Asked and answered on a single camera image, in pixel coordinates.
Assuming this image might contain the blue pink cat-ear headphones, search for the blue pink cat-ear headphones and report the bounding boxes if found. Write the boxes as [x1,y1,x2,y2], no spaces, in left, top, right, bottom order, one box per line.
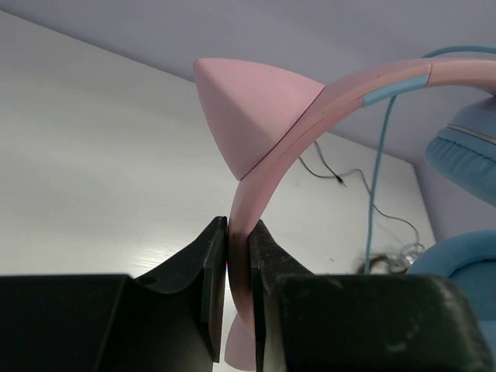
[194,57,495,371]

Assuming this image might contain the light blue headphone cable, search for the light blue headphone cable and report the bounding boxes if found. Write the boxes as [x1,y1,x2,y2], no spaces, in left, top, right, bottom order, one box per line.
[363,46,496,272]

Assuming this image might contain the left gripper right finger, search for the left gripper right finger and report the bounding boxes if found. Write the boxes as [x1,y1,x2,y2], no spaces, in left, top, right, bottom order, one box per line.
[249,222,494,371]

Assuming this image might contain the thin black audio cable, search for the thin black audio cable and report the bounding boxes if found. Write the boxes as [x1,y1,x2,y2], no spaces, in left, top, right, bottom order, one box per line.
[300,139,422,245]

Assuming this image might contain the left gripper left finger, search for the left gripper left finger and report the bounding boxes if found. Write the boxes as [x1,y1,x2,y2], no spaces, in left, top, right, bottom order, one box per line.
[1,216,227,371]

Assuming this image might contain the brown silver headphones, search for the brown silver headphones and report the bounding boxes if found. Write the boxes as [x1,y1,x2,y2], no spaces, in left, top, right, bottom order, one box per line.
[355,243,426,275]

